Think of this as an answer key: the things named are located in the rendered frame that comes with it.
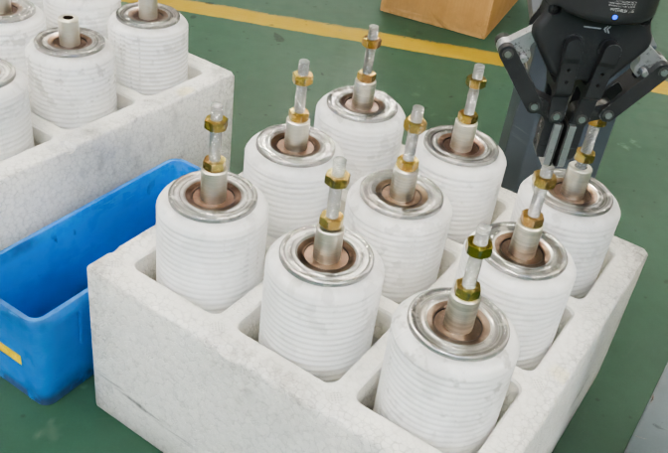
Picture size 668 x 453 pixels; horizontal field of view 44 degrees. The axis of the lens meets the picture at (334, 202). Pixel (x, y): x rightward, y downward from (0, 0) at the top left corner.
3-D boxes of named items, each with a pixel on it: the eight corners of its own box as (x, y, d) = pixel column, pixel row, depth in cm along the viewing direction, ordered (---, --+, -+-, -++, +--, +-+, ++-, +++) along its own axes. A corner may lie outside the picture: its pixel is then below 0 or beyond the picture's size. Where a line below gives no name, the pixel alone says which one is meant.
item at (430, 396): (395, 545, 65) (437, 387, 55) (341, 453, 72) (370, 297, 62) (493, 507, 69) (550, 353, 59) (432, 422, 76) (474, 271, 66)
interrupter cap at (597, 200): (573, 168, 82) (575, 162, 82) (628, 210, 77) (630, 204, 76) (514, 182, 79) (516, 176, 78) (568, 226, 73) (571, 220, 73)
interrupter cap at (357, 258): (267, 278, 63) (268, 271, 62) (290, 223, 69) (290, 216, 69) (366, 299, 62) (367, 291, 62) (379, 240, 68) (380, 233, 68)
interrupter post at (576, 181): (572, 187, 79) (582, 157, 77) (588, 200, 77) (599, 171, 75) (553, 191, 78) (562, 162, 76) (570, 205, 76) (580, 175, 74)
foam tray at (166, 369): (319, 232, 110) (335, 113, 100) (597, 374, 94) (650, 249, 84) (94, 405, 82) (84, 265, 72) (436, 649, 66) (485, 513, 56)
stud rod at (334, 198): (323, 244, 64) (335, 162, 60) (321, 236, 65) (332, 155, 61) (336, 243, 64) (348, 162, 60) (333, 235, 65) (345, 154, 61)
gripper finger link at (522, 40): (546, 2, 58) (562, 27, 59) (489, 39, 60) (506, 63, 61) (553, 15, 56) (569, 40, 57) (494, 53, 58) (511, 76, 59)
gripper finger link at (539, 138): (564, 90, 61) (546, 148, 64) (524, 85, 61) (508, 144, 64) (568, 99, 60) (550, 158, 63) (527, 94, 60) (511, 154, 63)
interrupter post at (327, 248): (308, 264, 65) (312, 230, 63) (314, 246, 67) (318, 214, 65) (338, 271, 64) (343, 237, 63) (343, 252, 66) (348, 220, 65)
